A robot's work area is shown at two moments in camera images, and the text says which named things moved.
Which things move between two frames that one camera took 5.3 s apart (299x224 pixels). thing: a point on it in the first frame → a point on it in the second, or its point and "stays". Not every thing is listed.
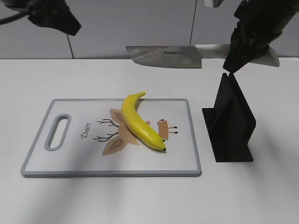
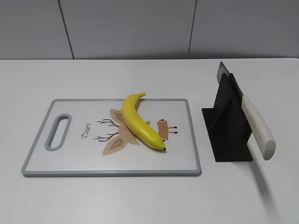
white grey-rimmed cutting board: (83, 137) stays
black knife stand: (230, 124) stays
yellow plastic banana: (137, 126) stays
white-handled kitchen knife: (190, 56) → (263, 136)
